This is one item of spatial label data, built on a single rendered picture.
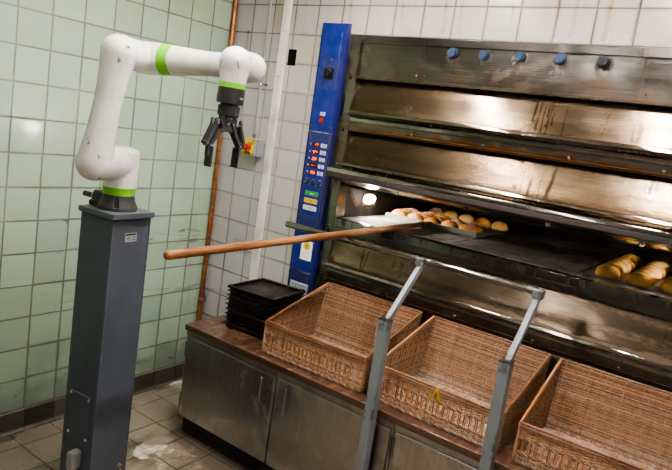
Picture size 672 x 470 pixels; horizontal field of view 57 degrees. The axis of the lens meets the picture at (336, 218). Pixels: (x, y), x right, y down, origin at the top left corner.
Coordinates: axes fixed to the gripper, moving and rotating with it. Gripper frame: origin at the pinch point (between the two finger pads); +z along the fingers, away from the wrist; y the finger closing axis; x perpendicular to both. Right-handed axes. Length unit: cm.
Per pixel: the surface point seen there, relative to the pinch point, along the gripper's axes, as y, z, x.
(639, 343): -97, 43, 134
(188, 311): -106, 105, -104
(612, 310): -102, 34, 122
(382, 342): -44, 58, 53
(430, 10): -105, -78, 19
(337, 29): -105, -66, -30
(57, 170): -15, 22, -112
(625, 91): -101, -51, 108
